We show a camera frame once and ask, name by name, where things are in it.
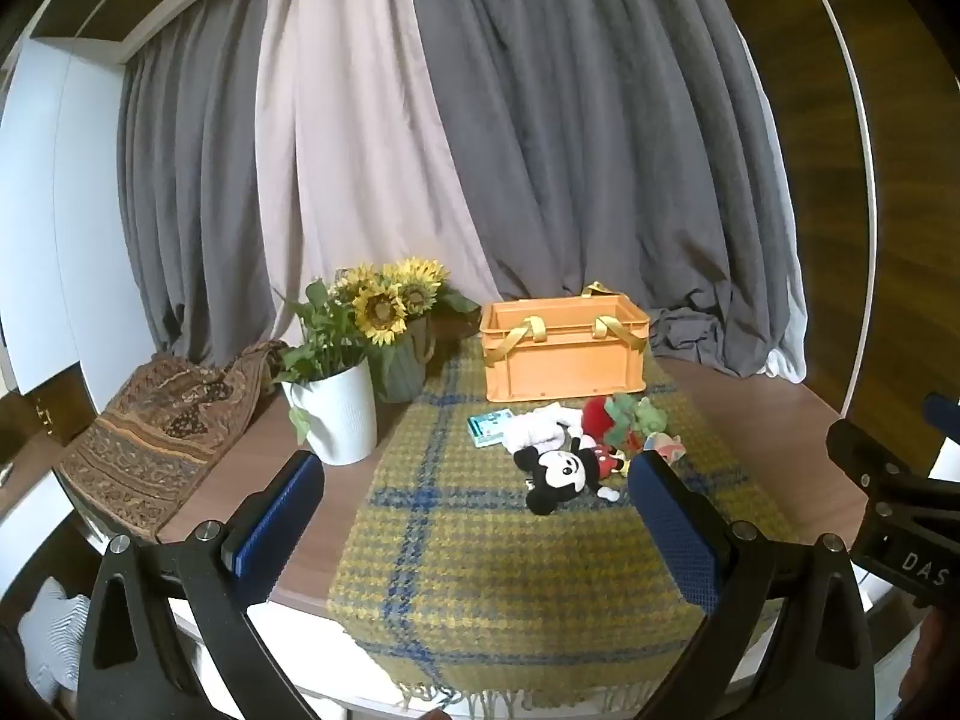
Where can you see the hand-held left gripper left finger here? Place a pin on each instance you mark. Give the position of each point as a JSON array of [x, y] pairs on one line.
[[277, 532]]

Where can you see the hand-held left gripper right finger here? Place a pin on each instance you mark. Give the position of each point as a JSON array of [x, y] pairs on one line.
[[675, 532]]

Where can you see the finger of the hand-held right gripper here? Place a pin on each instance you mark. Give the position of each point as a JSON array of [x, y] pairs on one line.
[[862, 450], [943, 412]]

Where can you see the green frog plush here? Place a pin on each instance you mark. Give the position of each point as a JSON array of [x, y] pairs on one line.
[[649, 414]]

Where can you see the white sock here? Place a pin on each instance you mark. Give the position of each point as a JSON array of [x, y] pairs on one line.
[[536, 427]]

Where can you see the orange plastic crate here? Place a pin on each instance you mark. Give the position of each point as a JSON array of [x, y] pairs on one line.
[[562, 367]]

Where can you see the small colourful plush toy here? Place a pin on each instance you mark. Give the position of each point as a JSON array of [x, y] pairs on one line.
[[664, 446]]

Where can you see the black mouse plush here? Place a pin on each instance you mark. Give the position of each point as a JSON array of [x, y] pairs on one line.
[[559, 472]]

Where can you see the red strawberry plush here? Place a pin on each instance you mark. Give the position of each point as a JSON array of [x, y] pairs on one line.
[[600, 420]]

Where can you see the brown patterned cloth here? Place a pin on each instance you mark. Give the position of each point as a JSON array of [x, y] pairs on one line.
[[157, 420]]

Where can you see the yellow blue plaid blanket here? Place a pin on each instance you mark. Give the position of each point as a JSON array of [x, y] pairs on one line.
[[487, 577]]

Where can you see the green leafy plant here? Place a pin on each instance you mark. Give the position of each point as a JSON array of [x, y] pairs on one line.
[[319, 337]]

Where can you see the green ribbed vase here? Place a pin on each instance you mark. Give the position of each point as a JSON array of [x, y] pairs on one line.
[[401, 371]]

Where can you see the small blue picture book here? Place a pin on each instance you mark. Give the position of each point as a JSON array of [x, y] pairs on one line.
[[489, 427]]

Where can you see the white curved tube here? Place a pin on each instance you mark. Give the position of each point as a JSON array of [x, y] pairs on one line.
[[874, 187]]

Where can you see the striped grey white cloth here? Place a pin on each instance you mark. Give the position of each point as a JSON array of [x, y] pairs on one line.
[[56, 637]]

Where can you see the sunflower bouquet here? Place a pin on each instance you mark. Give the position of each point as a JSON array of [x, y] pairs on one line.
[[382, 307]]

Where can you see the narrow grey curtain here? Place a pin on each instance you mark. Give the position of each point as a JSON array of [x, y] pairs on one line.
[[187, 187]]

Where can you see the white cabinet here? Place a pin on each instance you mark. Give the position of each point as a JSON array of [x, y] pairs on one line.
[[52, 202]]

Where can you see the pale pink curtain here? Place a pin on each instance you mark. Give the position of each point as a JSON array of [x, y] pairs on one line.
[[352, 127]]

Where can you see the wide grey curtain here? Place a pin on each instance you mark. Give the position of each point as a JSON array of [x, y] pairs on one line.
[[585, 127]]

